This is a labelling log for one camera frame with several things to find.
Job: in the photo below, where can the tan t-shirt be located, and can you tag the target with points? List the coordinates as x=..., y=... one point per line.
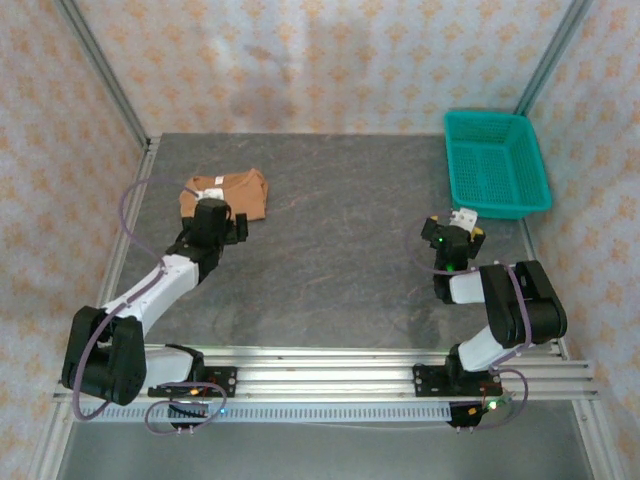
x=245, y=195

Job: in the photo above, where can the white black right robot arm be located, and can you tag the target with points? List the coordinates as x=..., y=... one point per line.
x=465, y=290

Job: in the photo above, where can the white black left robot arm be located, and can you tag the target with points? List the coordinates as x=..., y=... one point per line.
x=150, y=292

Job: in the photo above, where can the teal plastic basket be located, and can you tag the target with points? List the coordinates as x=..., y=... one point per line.
x=495, y=165

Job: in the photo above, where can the grey metal lower panel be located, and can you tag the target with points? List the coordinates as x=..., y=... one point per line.
x=320, y=455

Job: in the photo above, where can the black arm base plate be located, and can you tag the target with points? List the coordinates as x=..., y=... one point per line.
x=427, y=380
x=225, y=380

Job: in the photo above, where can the black controller bracket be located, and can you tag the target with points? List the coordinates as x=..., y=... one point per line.
x=187, y=411
x=462, y=415

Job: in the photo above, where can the aluminium mounting rail beam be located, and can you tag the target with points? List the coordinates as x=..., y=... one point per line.
x=325, y=380

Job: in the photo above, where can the aluminium frame post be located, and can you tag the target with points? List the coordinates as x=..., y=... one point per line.
x=551, y=55
x=104, y=70

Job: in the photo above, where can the aluminium frame leg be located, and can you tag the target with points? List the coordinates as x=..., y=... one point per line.
x=50, y=445
x=597, y=445

